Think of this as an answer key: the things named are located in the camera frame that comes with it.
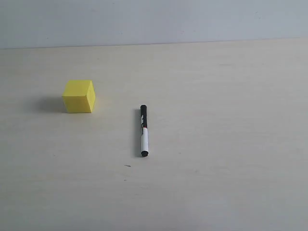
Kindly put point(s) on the black and white marker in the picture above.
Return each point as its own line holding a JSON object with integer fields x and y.
{"x": 144, "y": 132}

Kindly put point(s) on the yellow cube block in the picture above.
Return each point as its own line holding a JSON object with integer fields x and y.
{"x": 79, "y": 96}

